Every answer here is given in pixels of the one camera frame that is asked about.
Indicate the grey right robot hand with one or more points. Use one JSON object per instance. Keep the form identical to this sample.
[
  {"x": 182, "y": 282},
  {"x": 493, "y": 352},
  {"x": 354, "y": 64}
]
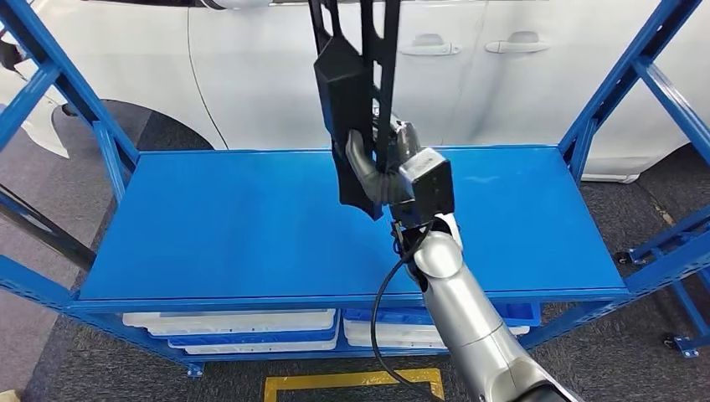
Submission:
[{"x": 358, "y": 161}]

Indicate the black plastic frame part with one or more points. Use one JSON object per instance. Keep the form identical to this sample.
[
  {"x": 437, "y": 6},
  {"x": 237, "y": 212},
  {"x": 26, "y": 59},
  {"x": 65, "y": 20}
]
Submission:
[{"x": 344, "y": 83}]

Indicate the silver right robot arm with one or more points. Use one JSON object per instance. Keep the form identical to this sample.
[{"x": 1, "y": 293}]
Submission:
[{"x": 471, "y": 322}]

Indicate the white car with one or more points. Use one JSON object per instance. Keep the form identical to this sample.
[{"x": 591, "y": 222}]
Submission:
[{"x": 266, "y": 72}]

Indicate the blue plastic bin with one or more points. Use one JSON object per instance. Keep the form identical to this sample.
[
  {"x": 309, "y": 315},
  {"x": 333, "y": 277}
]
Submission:
[
  {"x": 249, "y": 338},
  {"x": 388, "y": 316}
]

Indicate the translucent white plastic bin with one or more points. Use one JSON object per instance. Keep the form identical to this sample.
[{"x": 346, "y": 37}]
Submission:
[{"x": 222, "y": 321}]

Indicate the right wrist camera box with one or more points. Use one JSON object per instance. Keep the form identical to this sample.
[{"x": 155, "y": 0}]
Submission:
[{"x": 432, "y": 188}]

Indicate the metal stanchion post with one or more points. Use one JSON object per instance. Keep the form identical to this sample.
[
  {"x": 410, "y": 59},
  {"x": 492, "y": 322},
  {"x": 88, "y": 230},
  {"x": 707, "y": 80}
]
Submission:
[{"x": 50, "y": 236}]

